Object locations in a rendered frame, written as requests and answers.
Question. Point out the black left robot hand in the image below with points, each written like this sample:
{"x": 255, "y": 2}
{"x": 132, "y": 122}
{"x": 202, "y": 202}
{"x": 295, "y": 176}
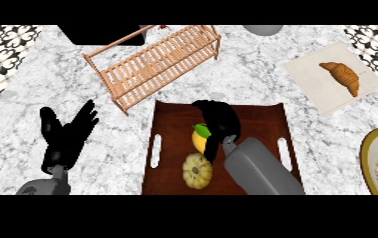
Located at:
{"x": 64, "y": 138}

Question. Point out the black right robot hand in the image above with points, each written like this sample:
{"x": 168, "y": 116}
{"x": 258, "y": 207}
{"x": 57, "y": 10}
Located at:
{"x": 222, "y": 120}

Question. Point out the yellow lemon with green leaf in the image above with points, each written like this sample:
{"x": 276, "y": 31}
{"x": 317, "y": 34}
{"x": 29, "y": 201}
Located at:
{"x": 200, "y": 138}

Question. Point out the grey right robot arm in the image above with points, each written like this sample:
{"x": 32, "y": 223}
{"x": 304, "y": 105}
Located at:
{"x": 259, "y": 168}

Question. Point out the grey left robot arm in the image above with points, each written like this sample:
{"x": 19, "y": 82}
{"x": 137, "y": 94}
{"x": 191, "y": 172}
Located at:
{"x": 47, "y": 183}

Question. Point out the dark brown wooden tray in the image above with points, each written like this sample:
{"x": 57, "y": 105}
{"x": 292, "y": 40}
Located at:
{"x": 172, "y": 148}

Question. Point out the light wooden tiered shelf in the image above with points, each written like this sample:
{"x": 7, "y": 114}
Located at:
{"x": 153, "y": 63}

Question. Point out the pale yellow small pumpkin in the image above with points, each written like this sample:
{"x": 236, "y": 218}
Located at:
{"x": 197, "y": 170}

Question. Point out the brown croissant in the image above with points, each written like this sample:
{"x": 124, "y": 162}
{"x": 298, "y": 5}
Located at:
{"x": 342, "y": 75}

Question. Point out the grey round object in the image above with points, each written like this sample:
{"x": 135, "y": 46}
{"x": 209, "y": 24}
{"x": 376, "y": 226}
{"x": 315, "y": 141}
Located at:
{"x": 264, "y": 29}

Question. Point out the small red object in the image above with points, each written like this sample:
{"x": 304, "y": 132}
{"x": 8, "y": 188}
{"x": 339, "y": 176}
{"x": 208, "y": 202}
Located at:
{"x": 165, "y": 26}

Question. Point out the black flat appliance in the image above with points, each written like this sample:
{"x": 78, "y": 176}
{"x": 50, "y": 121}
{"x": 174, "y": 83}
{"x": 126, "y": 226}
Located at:
{"x": 98, "y": 34}

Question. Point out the gold rimmed pale plate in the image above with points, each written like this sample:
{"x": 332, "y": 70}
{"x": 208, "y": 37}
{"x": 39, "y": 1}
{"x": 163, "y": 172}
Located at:
{"x": 370, "y": 162}

